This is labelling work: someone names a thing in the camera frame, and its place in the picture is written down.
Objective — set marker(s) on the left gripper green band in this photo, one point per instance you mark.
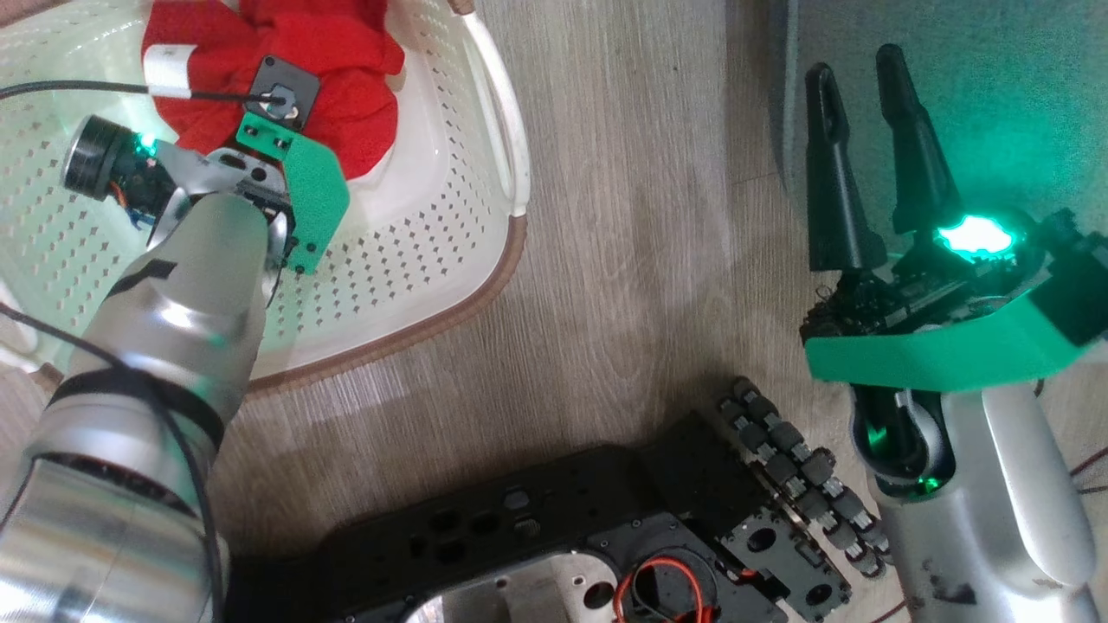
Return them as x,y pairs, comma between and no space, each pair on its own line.
313,190

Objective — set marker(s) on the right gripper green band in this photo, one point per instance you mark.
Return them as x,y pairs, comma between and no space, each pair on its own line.
935,355

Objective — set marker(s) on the red cloth garment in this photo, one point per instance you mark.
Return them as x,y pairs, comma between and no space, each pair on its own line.
338,78

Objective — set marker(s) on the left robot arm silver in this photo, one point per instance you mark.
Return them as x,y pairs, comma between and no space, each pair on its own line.
164,346

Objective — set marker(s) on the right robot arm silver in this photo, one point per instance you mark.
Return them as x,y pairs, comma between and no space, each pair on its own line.
995,519

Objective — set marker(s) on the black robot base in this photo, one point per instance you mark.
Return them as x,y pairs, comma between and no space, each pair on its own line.
537,536

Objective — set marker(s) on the grey fabric sofa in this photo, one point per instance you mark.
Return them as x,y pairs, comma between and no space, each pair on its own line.
1013,112

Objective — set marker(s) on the white laundry basket brown rim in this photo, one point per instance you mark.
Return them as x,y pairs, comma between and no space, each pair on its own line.
415,225

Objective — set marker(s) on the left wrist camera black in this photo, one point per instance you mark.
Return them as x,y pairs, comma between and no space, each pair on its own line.
99,160

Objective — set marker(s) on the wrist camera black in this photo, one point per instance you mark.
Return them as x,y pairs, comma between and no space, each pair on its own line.
1078,277
99,160

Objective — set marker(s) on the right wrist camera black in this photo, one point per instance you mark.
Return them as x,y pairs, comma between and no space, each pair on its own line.
1078,277

